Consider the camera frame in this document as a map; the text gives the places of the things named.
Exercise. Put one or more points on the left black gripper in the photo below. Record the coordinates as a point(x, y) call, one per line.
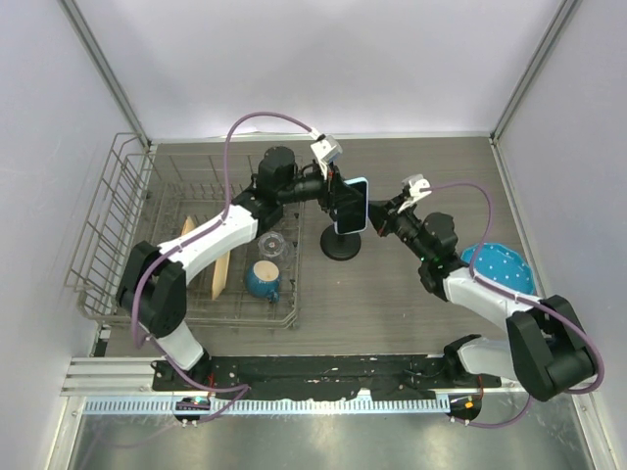
point(335, 191)

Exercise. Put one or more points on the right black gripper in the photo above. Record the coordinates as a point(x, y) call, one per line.
point(385, 215)

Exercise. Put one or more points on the phone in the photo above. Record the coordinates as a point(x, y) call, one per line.
point(351, 207)

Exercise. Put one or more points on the black phone stand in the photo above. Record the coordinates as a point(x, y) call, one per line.
point(342, 240)

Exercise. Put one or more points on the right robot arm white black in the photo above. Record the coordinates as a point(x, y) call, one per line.
point(544, 350)

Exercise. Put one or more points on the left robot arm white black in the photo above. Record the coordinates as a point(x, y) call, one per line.
point(153, 287)

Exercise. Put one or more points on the clear glass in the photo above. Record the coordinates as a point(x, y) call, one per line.
point(273, 246)

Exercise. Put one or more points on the blue mug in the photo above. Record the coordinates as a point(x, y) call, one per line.
point(262, 281)

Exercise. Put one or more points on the blue polka dot plate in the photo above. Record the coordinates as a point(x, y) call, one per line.
point(499, 264)

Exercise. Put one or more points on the right beige plate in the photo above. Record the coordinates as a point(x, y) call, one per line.
point(220, 275)

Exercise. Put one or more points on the beige plate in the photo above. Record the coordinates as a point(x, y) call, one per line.
point(220, 275)
point(188, 226)

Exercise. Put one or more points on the left beige plate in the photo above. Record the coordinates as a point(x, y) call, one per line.
point(188, 226)

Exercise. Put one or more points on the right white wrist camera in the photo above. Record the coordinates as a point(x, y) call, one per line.
point(415, 189)

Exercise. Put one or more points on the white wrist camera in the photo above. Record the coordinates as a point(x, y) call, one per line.
point(415, 189)
point(326, 149)

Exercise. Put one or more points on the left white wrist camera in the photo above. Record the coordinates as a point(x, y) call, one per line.
point(326, 149)

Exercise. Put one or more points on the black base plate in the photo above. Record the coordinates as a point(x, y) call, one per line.
point(336, 377)

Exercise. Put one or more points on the white slotted cable duct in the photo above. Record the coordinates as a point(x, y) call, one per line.
point(197, 406)

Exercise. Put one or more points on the grey wire dish rack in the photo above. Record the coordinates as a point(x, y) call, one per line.
point(145, 195)

